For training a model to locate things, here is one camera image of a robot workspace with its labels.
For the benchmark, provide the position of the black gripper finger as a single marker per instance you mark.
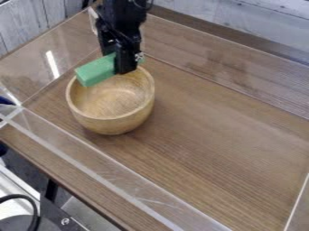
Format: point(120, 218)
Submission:
point(128, 56)
point(107, 37)

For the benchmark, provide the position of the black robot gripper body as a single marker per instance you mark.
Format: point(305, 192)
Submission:
point(124, 15)

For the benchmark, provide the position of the green rectangular block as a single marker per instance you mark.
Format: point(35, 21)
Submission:
point(103, 68)

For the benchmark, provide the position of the light brown wooden bowl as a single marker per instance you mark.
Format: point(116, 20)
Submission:
point(114, 106)

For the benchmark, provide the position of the black table leg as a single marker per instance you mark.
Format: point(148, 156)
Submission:
point(51, 190)

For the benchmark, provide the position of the clear acrylic corner bracket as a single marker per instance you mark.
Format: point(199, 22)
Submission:
point(92, 19)

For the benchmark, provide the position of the clear acrylic tray wall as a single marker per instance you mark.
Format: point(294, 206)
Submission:
point(142, 190)

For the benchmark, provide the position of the grey metal base plate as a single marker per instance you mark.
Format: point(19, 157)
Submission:
point(55, 219)

